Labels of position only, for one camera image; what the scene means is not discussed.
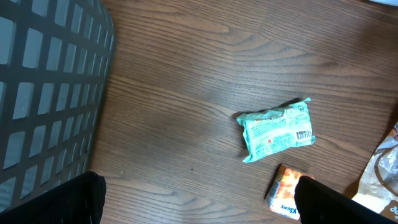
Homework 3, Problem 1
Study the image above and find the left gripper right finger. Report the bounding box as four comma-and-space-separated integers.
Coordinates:
294, 176, 395, 224

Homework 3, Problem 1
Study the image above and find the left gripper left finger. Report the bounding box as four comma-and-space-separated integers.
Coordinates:
1, 171, 106, 224

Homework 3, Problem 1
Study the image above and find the orange white small box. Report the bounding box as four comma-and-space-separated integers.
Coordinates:
265, 164, 307, 220

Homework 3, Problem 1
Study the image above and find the brown white snack bag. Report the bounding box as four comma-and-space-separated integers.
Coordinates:
353, 124, 397, 222

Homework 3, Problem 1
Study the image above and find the teal snack packet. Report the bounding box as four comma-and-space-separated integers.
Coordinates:
236, 98, 316, 163

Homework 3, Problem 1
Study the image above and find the white barcode scanner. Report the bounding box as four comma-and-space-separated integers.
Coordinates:
370, 0, 398, 7

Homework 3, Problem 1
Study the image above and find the grey plastic shopping basket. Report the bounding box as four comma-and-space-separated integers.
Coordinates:
1, 0, 116, 211

